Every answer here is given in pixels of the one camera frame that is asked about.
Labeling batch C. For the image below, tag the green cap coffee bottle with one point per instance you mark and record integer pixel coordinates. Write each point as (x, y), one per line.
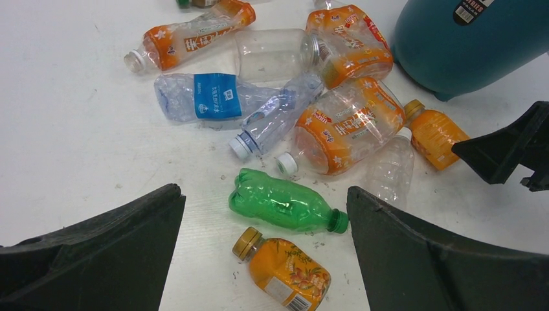
(184, 4)

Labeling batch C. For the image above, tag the clear bottle white cap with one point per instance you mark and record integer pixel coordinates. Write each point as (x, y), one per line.
(267, 125)

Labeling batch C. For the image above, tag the clear plastic jar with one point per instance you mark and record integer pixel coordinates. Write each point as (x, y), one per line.
(275, 55)

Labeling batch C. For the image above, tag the green plastic bottle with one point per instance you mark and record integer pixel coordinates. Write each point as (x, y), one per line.
(284, 204)

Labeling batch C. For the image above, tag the slim orange label bottle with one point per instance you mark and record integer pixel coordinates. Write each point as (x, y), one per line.
(165, 47)

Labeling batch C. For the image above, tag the crushed orange label bottle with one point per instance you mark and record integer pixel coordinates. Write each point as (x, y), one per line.
(350, 44)

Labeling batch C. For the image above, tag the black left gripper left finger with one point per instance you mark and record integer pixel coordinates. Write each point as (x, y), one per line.
(117, 260)

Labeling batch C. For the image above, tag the large orange label bottle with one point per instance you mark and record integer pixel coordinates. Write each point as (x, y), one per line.
(342, 127)

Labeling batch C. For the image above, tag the orange juice bottle near bin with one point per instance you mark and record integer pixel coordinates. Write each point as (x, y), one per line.
(433, 134)

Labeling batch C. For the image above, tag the blue label crushed bottle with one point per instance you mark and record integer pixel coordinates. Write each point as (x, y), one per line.
(188, 98)

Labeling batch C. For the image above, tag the teal plastic bin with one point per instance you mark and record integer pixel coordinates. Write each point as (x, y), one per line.
(456, 47)

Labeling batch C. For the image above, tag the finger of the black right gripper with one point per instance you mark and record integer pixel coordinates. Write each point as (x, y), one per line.
(524, 142)

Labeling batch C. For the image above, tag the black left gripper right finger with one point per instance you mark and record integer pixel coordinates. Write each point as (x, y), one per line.
(410, 264)

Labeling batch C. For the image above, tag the clear Pocari Sweat bottle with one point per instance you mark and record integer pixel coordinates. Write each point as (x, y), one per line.
(389, 173)

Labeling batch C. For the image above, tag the small orange juice bottle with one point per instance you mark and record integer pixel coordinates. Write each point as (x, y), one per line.
(282, 270)

